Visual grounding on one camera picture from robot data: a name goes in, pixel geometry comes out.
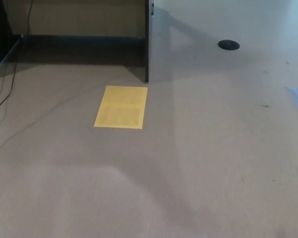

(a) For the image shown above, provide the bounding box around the yellow paper sheet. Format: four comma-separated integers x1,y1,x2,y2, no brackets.
93,85,149,129

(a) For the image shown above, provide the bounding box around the black round floor disc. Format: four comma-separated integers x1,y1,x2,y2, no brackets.
218,39,240,51

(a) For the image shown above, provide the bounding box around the thin grey floor cable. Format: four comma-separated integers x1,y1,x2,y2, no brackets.
0,86,107,158

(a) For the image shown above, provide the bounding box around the thick black cable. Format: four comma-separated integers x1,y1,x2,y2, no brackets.
0,0,33,117

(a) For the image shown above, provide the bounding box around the thin black cable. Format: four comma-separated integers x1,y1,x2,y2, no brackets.
0,58,8,108

